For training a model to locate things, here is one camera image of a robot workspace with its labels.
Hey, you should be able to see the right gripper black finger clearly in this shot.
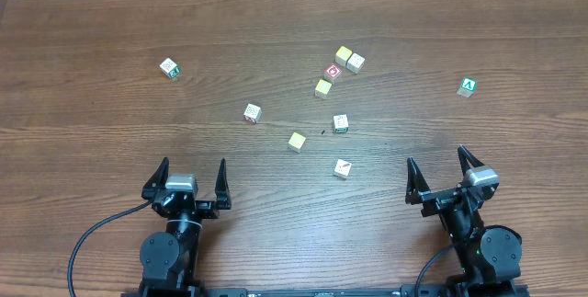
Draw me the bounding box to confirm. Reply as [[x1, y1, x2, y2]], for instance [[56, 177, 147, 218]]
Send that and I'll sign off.
[[458, 144, 483, 175], [405, 157, 431, 205]]

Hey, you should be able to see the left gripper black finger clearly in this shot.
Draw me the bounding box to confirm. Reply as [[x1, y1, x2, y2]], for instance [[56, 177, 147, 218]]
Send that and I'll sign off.
[[141, 157, 169, 200], [215, 158, 232, 210]]

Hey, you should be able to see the white block with red stroke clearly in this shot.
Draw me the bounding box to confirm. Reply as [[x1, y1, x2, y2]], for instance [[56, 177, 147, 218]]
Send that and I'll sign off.
[[334, 159, 352, 179]]

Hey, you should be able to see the yellow top wooden block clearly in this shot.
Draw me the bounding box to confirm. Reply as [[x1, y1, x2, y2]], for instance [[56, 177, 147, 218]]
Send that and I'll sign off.
[[288, 132, 306, 153]]

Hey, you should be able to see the white block with green edge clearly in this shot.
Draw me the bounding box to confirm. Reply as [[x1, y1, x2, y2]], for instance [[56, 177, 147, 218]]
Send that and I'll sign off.
[[333, 114, 349, 133]]

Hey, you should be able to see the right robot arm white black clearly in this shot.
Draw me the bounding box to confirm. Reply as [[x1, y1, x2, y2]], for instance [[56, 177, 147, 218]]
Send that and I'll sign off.
[[405, 145, 529, 296]]

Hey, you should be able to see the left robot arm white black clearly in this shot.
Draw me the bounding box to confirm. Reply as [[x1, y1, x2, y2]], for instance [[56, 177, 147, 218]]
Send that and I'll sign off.
[[138, 158, 232, 296]]

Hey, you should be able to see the green letter wooden block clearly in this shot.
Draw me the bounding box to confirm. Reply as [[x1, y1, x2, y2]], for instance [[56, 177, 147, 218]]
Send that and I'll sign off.
[[457, 77, 478, 97]]

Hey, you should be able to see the white block with green side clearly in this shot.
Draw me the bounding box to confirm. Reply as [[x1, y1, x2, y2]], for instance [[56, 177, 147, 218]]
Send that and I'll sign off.
[[160, 58, 180, 79]]

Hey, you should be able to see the white block at top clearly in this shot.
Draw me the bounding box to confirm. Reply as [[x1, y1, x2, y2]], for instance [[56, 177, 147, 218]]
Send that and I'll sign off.
[[346, 52, 365, 74]]

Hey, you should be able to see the yellow block near centre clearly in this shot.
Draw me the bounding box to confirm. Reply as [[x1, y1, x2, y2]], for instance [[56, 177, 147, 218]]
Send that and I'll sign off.
[[314, 79, 332, 99]]

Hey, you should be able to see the red circle wooden block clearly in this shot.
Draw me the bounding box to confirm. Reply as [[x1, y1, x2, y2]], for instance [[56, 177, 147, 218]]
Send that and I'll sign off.
[[323, 63, 342, 84]]

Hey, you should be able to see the yellow block at top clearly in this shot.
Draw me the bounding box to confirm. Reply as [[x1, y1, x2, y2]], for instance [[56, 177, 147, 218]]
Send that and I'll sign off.
[[334, 46, 353, 67]]

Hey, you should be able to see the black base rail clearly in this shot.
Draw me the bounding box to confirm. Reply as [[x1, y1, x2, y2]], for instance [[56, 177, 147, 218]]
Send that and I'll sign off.
[[120, 284, 530, 297]]

